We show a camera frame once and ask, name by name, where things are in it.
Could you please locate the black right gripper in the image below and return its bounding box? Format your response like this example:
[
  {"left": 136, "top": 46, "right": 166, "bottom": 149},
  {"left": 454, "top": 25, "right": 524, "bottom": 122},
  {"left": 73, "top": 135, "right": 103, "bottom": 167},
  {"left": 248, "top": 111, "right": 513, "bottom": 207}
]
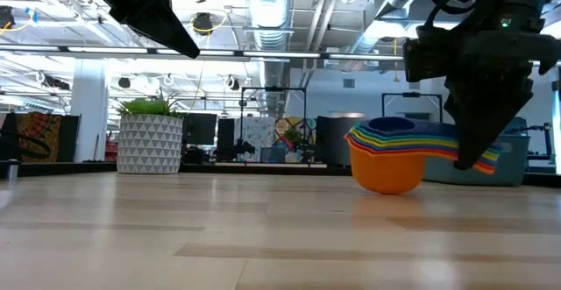
[{"left": 415, "top": 16, "right": 561, "bottom": 171}]

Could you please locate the purple plastic measuring cup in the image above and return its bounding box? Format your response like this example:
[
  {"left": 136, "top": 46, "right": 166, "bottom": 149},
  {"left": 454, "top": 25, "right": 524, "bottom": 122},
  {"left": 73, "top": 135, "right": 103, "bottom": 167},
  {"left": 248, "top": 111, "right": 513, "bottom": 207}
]
[{"left": 366, "top": 116, "right": 460, "bottom": 140}]

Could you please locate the orange plastic measuring cup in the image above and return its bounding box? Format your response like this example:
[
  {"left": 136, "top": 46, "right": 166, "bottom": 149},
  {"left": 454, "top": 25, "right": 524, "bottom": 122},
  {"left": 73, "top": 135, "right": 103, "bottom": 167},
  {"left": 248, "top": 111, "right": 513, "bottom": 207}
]
[{"left": 344, "top": 134, "right": 501, "bottom": 196}]

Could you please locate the grey-teal plastic basket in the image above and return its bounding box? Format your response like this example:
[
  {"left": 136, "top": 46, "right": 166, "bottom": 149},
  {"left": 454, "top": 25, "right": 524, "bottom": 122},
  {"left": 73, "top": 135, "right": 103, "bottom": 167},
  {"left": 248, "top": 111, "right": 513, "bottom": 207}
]
[{"left": 422, "top": 133, "right": 532, "bottom": 187}]

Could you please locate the dark desk monitor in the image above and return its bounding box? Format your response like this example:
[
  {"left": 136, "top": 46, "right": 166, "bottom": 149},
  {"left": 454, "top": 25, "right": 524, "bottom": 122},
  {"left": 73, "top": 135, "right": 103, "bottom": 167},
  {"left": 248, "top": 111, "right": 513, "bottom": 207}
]
[{"left": 513, "top": 116, "right": 529, "bottom": 137}]

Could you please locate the green potted plant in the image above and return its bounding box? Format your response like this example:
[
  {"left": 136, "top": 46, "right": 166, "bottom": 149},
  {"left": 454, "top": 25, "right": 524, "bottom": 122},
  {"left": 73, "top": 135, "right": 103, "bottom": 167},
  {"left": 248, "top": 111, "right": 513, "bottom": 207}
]
[{"left": 116, "top": 91, "right": 183, "bottom": 119}]

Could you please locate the black computer monitor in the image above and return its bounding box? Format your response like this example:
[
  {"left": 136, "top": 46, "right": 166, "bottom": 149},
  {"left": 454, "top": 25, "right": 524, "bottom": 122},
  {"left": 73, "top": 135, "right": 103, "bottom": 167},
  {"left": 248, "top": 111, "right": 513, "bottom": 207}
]
[{"left": 181, "top": 112, "right": 218, "bottom": 147}]

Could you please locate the long ceiling light bar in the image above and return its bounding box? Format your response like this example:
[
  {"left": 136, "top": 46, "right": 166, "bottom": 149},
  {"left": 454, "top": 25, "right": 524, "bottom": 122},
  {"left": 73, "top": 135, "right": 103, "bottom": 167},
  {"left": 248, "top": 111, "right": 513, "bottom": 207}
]
[{"left": 0, "top": 43, "right": 405, "bottom": 63}]

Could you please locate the white triangle-patterned planter pot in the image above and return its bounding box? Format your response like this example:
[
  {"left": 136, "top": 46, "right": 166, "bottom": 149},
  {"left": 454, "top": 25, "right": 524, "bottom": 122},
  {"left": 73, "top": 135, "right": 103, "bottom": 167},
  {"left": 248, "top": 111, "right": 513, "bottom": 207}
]
[{"left": 116, "top": 113, "right": 185, "bottom": 176}]

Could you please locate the black speaker box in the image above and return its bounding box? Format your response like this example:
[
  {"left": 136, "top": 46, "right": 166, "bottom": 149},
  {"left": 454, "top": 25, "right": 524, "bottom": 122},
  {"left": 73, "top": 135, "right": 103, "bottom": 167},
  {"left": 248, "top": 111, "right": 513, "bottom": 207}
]
[{"left": 216, "top": 117, "right": 236, "bottom": 163}]

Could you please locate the colourful abstract painting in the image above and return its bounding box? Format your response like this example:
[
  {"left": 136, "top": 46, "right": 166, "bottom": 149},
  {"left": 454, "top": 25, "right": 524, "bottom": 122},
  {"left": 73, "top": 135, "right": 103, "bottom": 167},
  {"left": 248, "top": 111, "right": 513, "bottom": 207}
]
[{"left": 273, "top": 116, "right": 318, "bottom": 164}]

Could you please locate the colourful patterned tapestry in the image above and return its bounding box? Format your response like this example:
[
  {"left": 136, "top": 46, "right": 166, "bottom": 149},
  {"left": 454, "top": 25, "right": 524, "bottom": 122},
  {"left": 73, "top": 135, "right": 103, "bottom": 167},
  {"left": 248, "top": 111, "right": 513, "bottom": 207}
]
[{"left": 14, "top": 112, "right": 63, "bottom": 163}]

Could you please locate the small metal cylinder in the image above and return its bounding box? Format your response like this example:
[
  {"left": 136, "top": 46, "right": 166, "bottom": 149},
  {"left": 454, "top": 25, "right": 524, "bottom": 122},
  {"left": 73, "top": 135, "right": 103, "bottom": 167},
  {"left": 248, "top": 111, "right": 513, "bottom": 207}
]
[{"left": 4, "top": 159, "right": 21, "bottom": 184}]

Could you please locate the black ceiling camera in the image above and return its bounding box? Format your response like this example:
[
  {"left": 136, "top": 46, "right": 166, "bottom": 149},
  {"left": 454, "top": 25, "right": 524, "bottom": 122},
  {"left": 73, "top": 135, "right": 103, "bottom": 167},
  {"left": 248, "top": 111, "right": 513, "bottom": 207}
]
[{"left": 192, "top": 12, "right": 215, "bottom": 37}]

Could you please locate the black metal frame stand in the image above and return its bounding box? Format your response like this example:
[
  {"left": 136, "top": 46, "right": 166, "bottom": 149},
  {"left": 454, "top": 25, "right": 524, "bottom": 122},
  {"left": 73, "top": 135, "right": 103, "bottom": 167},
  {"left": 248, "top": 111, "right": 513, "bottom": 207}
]
[{"left": 381, "top": 91, "right": 444, "bottom": 118}]

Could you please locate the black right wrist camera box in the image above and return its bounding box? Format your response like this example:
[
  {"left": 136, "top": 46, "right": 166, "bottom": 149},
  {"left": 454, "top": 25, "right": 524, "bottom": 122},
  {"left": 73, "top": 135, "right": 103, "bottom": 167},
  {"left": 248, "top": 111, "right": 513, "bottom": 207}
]
[{"left": 402, "top": 38, "right": 451, "bottom": 83}]

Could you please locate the black looped cable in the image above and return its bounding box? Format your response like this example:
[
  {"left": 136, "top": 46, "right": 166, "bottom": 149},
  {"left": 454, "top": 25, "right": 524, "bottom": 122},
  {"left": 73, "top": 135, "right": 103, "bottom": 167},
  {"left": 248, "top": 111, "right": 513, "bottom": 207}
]
[{"left": 0, "top": 128, "right": 53, "bottom": 160}]

